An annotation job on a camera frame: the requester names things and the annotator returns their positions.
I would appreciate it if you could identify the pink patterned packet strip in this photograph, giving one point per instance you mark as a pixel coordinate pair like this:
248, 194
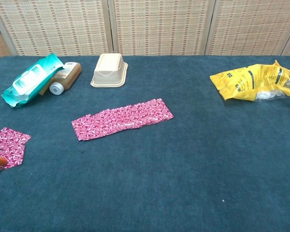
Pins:
125, 118

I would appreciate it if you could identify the teal wet wipes pack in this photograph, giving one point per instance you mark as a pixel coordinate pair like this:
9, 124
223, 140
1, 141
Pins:
29, 81

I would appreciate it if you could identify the brown bottle with white cap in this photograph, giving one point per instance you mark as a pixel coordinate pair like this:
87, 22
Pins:
66, 76

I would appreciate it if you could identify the beige plastic container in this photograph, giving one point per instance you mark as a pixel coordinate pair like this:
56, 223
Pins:
109, 71

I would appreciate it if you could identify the blue table cloth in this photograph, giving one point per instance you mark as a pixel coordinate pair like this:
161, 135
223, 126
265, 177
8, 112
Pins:
159, 181

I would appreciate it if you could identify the yellow crumpled plastic bag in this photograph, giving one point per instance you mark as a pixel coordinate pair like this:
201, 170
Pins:
246, 79

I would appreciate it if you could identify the white pads in clear plastic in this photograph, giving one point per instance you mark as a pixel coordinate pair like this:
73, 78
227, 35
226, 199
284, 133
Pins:
268, 94

